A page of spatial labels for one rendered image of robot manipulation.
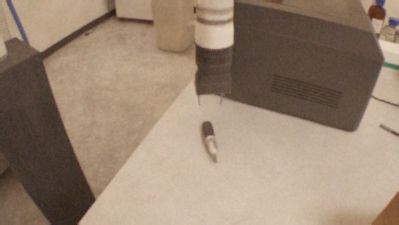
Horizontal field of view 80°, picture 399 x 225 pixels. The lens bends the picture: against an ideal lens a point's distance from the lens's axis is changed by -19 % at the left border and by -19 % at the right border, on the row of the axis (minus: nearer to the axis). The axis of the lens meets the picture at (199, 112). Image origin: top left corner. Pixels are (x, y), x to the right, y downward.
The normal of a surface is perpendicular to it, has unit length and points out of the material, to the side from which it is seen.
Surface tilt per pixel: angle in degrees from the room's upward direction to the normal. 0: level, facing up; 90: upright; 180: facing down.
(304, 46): 90
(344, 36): 58
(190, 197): 0
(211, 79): 87
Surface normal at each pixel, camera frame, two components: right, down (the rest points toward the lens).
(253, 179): 0.00, -0.77
